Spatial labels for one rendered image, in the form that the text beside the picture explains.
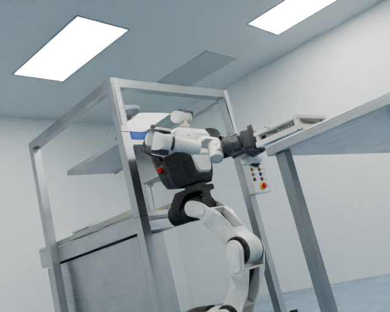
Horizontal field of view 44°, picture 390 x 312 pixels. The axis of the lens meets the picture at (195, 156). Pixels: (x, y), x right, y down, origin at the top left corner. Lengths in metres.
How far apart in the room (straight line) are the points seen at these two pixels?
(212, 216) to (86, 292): 1.33
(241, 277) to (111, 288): 1.11
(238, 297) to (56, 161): 4.52
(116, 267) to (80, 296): 0.52
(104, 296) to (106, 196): 3.69
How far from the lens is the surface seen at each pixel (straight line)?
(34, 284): 6.07
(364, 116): 1.51
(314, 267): 1.64
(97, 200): 6.78
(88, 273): 3.44
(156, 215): 2.89
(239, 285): 2.43
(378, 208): 5.82
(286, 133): 2.13
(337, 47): 6.14
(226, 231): 2.44
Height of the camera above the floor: 0.56
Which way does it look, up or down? 13 degrees up
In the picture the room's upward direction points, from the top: 14 degrees counter-clockwise
